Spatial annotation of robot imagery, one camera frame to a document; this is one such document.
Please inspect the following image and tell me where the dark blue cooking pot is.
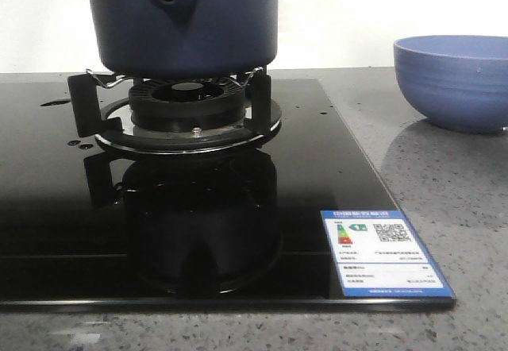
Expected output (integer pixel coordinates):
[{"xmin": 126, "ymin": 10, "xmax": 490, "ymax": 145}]
[{"xmin": 90, "ymin": 0, "xmax": 279, "ymax": 79}]

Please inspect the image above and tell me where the blue ceramic bowl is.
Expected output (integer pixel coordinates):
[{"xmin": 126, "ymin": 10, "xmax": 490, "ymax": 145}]
[{"xmin": 394, "ymin": 35, "xmax": 507, "ymax": 133}]

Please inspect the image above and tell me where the black pot support grate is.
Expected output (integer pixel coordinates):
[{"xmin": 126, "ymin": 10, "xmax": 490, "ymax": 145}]
[{"xmin": 67, "ymin": 67, "xmax": 282, "ymax": 157}]

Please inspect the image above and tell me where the black round gas burner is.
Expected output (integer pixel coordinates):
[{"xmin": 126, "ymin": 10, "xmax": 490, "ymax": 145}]
[{"xmin": 129, "ymin": 79, "xmax": 246, "ymax": 133}]

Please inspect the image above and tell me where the blue white energy label sticker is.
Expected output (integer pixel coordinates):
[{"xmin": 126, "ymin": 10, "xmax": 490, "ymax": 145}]
[{"xmin": 321, "ymin": 210, "xmax": 455, "ymax": 299}]

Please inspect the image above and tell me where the black glass gas cooktop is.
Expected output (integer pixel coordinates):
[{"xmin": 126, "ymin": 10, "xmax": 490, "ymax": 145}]
[{"xmin": 1, "ymin": 79, "xmax": 456, "ymax": 312}]

